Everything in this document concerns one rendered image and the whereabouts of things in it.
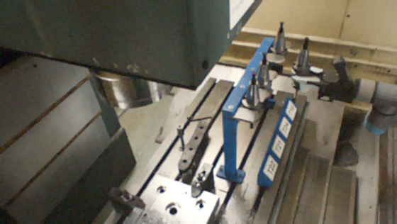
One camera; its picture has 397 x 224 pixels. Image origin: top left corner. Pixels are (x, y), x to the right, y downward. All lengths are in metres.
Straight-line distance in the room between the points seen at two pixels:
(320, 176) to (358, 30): 0.66
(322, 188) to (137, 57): 1.10
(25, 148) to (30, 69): 0.24
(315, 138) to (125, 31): 1.28
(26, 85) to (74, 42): 0.54
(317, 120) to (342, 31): 0.43
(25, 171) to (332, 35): 1.35
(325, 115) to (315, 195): 0.45
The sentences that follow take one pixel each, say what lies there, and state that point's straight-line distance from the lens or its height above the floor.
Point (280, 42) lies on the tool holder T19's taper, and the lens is 1.16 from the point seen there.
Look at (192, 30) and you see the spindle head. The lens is 0.33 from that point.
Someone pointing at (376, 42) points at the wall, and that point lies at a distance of 1.56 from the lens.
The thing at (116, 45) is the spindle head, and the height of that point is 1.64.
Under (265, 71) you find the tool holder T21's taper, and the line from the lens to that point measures 0.97.
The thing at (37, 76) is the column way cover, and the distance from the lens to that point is 1.00.
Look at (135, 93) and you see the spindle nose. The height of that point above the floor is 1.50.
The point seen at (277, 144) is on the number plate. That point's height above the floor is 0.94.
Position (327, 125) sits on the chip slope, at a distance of 1.58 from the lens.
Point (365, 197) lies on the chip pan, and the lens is 1.47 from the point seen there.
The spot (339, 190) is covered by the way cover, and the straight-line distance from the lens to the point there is 1.40.
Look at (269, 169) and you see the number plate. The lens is 1.11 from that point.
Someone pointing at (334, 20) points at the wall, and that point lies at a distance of 1.52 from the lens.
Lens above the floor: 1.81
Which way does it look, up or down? 41 degrees down
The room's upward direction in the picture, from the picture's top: 7 degrees counter-clockwise
